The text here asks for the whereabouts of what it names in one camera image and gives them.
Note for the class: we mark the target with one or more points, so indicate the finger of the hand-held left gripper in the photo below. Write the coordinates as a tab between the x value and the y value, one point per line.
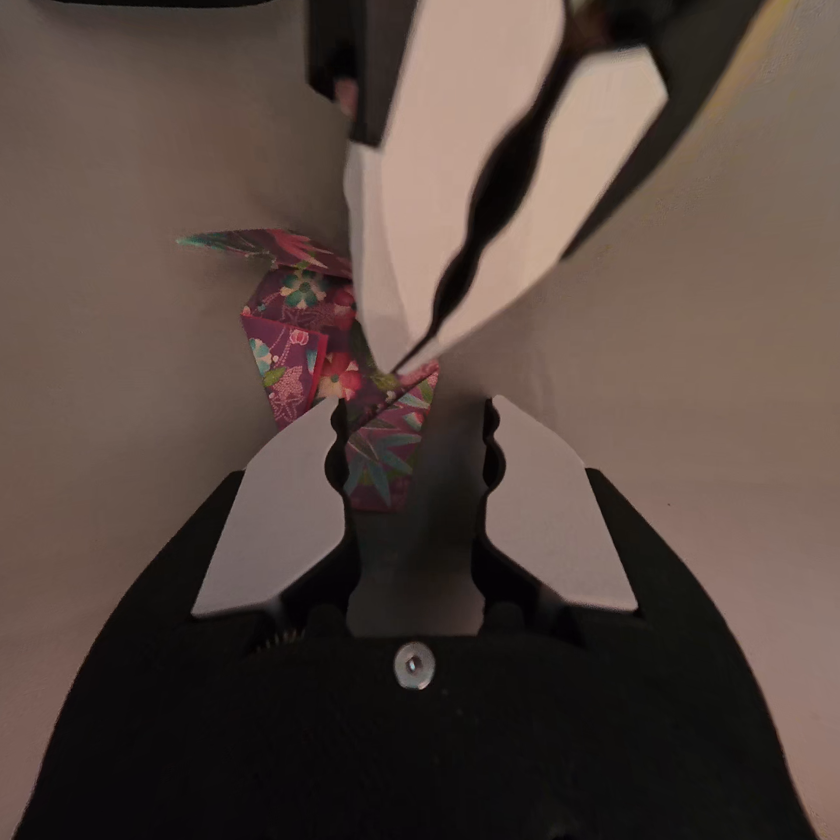
590	151
433	164

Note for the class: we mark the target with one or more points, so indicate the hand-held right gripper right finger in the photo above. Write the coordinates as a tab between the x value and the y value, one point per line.
551	525

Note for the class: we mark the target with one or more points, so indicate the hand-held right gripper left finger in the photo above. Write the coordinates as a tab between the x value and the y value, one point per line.
275	525

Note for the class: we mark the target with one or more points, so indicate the purple floral origami paper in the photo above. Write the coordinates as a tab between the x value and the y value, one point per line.
295	348

